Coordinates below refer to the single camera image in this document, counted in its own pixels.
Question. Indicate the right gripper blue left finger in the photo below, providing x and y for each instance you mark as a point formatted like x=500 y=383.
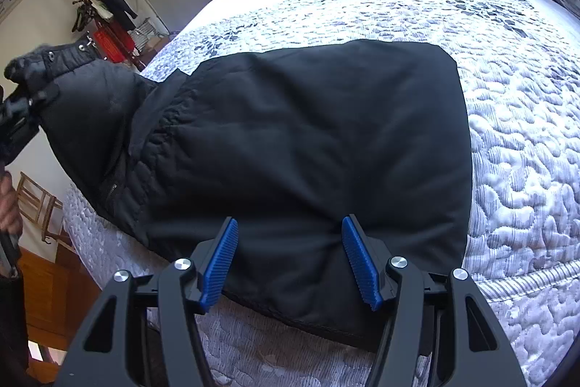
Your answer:
x=213 y=259

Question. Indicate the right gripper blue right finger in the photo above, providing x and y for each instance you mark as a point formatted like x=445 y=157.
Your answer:
x=368 y=258

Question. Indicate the black padded pants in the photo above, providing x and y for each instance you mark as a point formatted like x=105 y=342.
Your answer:
x=287 y=142

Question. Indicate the person left hand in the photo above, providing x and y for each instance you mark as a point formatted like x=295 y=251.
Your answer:
x=10 y=217

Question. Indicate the wooden chair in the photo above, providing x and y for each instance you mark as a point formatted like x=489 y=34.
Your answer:
x=44 y=210

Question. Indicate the red bag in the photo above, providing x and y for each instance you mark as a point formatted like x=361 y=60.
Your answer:
x=108 y=48

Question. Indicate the wooden coat rack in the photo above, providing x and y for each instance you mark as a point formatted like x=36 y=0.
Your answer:
x=101 y=23

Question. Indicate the grey quilted bedspread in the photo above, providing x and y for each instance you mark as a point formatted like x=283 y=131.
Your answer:
x=520 y=76

